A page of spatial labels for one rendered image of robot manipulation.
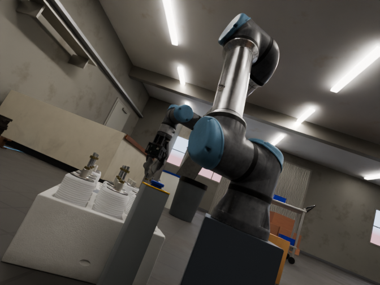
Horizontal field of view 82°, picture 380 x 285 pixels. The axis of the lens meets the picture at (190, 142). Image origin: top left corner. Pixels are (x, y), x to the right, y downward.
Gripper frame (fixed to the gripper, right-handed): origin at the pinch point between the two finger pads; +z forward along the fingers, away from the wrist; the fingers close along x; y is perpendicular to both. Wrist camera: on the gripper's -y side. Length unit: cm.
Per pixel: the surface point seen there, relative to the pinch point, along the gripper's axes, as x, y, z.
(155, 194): 20.9, 39.8, 4.5
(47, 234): -2.9, 40.0, 25.4
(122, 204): 7.7, 28.1, 12.3
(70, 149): -192, -161, 4
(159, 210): 23.1, 38.4, 7.9
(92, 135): -172, -163, -24
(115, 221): 9.6, 31.7, 16.8
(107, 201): 4.0, 31.4, 12.6
